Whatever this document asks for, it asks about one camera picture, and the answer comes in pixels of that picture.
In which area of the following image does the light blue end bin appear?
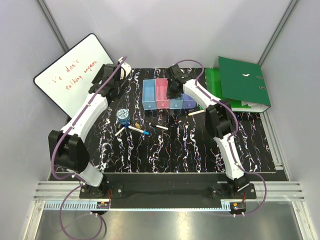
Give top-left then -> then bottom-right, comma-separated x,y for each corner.
142,79 -> 157,111

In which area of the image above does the white marker blue cap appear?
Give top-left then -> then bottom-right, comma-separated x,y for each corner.
128,125 -> 150,136

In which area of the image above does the blue round tape dispenser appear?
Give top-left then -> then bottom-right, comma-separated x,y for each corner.
116,108 -> 131,126

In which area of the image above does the yellow white marker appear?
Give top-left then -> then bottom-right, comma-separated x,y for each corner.
188,109 -> 205,116

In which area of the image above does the light blue storage bin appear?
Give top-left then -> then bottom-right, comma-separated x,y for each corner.
169,96 -> 183,110

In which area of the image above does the green lever arch binder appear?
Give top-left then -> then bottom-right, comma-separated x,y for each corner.
218,56 -> 271,113

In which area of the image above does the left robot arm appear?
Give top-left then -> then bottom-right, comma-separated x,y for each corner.
48,59 -> 132,198

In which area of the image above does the white marker black cap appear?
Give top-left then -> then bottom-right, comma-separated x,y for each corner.
115,126 -> 126,137

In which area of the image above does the green black highlighter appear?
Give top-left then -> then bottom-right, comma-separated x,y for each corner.
188,108 -> 201,113

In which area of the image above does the pink storage bin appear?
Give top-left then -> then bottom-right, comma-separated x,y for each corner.
155,78 -> 170,109

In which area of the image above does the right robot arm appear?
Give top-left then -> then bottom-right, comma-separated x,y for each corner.
166,64 -> 250,199

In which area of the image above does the black marble pattern mat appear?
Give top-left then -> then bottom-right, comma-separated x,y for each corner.
48,67 -> 277,174

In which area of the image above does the purple storage bin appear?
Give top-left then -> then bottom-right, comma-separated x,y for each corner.
182,93 -> 197,109

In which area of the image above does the translucent green plastic folder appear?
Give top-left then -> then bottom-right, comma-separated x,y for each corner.
205,68 -> 224,100

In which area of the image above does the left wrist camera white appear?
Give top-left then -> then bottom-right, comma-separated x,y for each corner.
115,61 -> 132,80

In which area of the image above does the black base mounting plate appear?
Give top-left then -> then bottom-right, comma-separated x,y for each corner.
79,173 -> 257,211

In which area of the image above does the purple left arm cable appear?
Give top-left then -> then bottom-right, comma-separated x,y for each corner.
51,56 -> 128,238

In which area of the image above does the white dry-erase board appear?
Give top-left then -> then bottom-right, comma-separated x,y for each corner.
33,33 -> 113,118

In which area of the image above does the white pen black tip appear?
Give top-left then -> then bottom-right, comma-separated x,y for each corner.
150,124 -> 169,131

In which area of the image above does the aluminium rail frame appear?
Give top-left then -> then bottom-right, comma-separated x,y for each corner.
28,106 -> 320,240

